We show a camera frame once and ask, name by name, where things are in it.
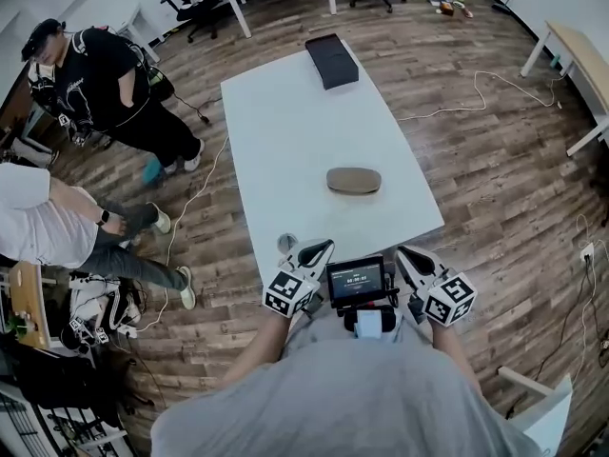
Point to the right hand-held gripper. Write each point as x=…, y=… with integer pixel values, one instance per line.
x=449, y=300

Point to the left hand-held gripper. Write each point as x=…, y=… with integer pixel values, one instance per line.
x=288, y=295

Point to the brown oval pouch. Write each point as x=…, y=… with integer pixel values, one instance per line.
x=352, y=179

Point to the person's left forearm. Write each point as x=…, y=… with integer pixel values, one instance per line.
x=261, y=350

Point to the person's right forearm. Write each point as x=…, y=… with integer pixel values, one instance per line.
x=454, y=357

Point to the small grey round cap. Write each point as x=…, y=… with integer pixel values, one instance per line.
x=285, y=242

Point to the black chest-mounted screen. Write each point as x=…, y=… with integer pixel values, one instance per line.
x=356, y=281

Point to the white rectangular table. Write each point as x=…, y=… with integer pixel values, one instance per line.
x=295, y=126

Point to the person's grey shirt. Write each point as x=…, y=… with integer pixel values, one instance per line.
x=342, y=407

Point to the white power strip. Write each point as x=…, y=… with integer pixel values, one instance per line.
x=587, y=252

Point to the black rectangular box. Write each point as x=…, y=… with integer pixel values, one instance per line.
x=333, y=62

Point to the white harness gear pile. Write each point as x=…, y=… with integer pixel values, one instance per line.
x=104, y=307

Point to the black green bag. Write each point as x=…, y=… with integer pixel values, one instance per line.
x=162, y=84

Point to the light wood desk white legs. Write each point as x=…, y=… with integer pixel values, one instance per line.
x=580, y=60

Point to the small wooden table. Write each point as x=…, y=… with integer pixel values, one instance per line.
x=28, y=298

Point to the white side table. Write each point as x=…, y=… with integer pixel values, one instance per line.
x=138, y=26

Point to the green potted plant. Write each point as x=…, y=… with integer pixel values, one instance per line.
x=16, y=327

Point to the black chest mount with pouch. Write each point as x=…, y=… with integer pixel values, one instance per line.
x=387, y=324

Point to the white furniture frame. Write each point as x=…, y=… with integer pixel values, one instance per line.
x=547, y=412

